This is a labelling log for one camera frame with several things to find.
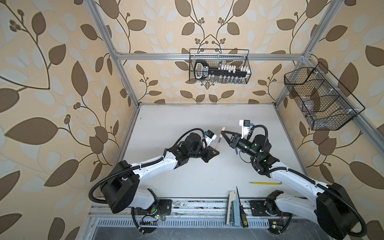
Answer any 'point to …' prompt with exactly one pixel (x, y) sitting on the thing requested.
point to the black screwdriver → (243, 215)
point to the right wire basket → (325, 104)
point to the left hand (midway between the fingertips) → (219, 151)
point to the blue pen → (236, 149)
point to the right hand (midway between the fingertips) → (222, 134)
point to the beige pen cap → (223, 128)
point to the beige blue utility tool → (232, 196)
